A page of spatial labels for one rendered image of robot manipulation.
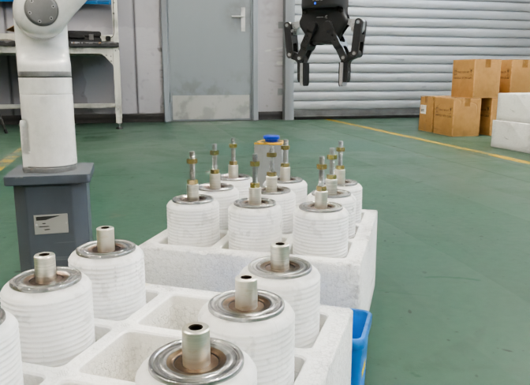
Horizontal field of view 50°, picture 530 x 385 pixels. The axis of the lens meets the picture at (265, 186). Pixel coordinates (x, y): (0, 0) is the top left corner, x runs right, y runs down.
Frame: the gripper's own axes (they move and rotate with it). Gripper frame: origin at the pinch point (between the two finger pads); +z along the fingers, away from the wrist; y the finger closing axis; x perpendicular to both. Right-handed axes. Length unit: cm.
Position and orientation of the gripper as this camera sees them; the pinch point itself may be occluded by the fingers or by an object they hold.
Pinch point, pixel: (323, 77)
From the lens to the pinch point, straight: 95.8
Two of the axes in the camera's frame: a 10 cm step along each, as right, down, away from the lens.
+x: 5.0, -1.7, 8.5
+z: 0.0, 9.8, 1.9
